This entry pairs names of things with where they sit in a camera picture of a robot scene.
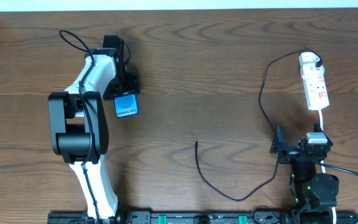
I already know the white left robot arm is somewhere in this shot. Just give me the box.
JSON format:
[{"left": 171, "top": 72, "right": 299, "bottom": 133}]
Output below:
[{"left": 48, "top": 47, "right": 140, "bottom": 223}]

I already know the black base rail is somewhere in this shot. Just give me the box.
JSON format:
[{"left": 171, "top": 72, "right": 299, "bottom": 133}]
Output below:
[{"left": 47, "top": 210, "right": 358, "bottom": 224}]

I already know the black charger cable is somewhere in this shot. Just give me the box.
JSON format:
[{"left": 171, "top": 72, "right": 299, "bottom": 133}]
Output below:
[{"left": 195, "top": 49, "right": 323, "bottom": 202}]

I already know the blue Galaxy smartphone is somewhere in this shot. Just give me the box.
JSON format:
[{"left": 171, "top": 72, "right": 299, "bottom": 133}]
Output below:
[{"left": 114, "top": 95, "right": 139, "bottom": 118}]

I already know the white power strip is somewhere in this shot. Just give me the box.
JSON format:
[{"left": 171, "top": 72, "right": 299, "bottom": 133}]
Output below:
[{"left": 302, "top": 75, "right": 329, "bottom": 111}]

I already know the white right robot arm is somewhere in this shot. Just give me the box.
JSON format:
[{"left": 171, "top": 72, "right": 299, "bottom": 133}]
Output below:
[{"left": 270, "top": 124, "right": 339, "bottom": 223}]

